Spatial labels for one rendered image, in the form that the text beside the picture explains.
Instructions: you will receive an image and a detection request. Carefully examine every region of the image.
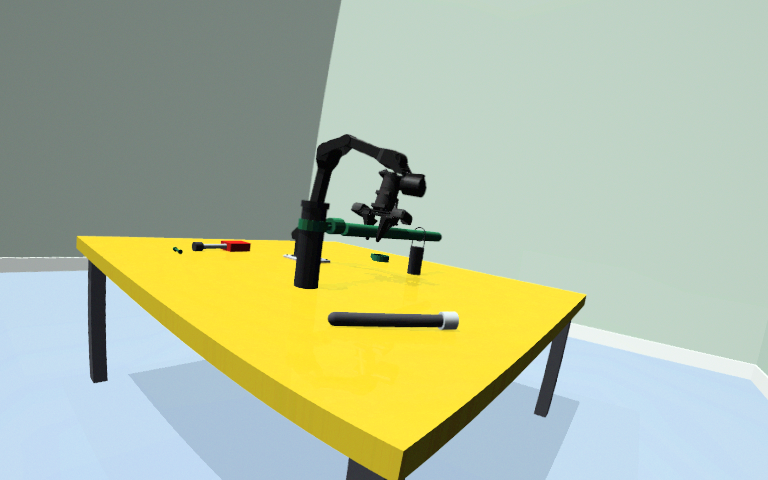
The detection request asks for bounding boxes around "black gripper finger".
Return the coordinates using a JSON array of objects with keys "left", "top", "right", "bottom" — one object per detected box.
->
[
  {"left": 360, "top": 213, "right": 378, "bottom": 240},
  {"left": 376, "top": 216, "right": 398, "bottom": 242}
]

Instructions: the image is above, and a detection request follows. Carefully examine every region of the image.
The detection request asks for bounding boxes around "green ring with two small tabs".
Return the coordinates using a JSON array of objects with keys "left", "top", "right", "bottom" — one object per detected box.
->
[{"left": 370, "top": 253, "right": 389, "bottom": 263}]

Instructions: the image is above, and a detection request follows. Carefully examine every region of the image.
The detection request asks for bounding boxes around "black rod with silver end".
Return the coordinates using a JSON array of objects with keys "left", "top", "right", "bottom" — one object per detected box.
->
[{"left": 327, "top": 311, "right": 459, "bottom": 330}]

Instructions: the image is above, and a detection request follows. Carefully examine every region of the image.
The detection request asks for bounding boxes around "green long rail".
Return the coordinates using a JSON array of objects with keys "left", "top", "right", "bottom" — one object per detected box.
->
[{"left": 340, "top": 223, "right": 442, "bottom": 242}]

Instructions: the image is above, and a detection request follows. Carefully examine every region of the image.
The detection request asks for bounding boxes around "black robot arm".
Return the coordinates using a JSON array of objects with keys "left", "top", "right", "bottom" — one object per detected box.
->
[{"left": 310, "top": 134, "right": 427, "bottom": 202}]

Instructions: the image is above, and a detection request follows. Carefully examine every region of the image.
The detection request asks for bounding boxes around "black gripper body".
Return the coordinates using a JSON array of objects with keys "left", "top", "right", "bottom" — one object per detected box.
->
[{"left": 351, "top": 187, "right": 413, "bottom": 225}]

